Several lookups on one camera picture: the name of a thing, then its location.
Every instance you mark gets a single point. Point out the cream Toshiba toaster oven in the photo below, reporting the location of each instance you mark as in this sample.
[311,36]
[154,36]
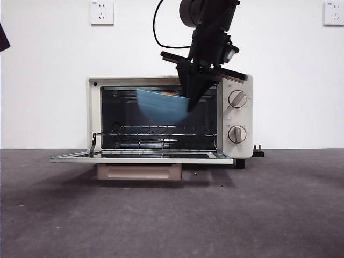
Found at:
[236,80]

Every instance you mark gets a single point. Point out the blue ribbed bowl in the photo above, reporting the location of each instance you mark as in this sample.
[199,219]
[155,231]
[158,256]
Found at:
[161,107]

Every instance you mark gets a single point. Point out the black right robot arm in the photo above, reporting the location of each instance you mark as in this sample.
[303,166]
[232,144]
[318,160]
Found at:
[207,12]

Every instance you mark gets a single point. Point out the white wall socket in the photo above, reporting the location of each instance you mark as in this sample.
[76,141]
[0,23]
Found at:
[102,13]
[334,13]

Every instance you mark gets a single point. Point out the cream oven knob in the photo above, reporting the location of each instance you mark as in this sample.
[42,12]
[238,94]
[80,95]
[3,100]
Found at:
[237,99]
[237,134]

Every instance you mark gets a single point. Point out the black power plug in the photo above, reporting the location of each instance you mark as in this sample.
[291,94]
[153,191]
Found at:
[258,153]

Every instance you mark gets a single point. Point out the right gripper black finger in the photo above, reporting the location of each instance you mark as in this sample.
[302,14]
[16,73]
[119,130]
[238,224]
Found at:
[187,80]
[203,86]

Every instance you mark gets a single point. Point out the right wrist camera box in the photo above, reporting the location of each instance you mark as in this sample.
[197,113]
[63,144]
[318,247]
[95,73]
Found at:
[231,52]

